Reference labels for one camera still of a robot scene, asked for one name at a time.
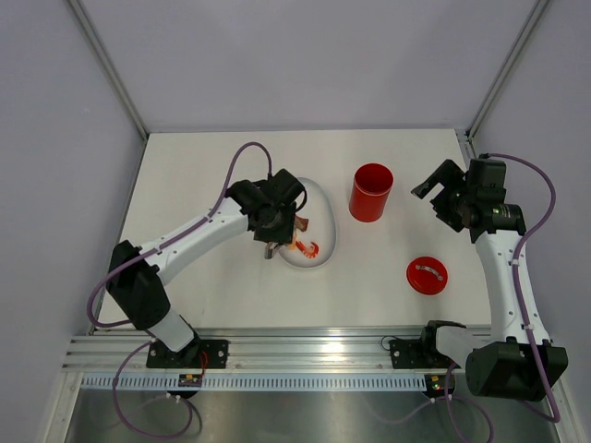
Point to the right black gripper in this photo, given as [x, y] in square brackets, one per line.
[447, 172]

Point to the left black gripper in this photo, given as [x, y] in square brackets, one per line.
[284, 233]

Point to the red cylindrical container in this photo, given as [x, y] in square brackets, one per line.
[371, 188]

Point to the red round lid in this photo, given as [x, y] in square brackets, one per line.
[427, 275]

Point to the metal tongs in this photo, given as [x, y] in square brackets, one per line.
[271, 249]

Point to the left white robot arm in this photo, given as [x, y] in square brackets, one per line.
[140, 273]

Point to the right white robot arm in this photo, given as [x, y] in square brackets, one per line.
[519, 362]

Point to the brown meat slice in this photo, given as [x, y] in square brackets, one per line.
[301, 224]

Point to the white oval plate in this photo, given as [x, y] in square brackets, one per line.
[322, 229]

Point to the red shrimp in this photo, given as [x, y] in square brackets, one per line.
[309, 251]

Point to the aluminium mounting rail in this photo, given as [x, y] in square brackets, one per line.
[249, 350]

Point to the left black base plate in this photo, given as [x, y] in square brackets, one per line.
[211, 353]

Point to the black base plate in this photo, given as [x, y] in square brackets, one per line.
[211, 353]
[411, 353]

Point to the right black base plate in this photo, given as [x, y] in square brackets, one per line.
[411, 353]

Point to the white slotted cable duct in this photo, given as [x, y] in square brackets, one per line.
[396, 382]

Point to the right aluminium frame post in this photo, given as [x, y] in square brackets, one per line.
[509, 63]

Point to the aluminium frame post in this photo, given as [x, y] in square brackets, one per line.
[509, 63]
[99, 51]

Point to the left aluminium frame post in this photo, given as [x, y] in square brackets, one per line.
[99, 51]

